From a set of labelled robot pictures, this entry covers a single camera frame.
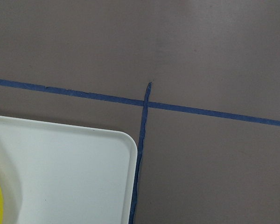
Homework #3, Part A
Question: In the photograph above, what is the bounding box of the white rectangular tray plate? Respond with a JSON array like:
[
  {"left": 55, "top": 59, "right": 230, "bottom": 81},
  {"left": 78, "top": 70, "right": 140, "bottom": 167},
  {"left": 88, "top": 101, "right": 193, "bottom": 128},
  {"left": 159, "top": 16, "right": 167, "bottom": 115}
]
[{"left": 0, "top": 116, "right": 137, "bottom": 224}]

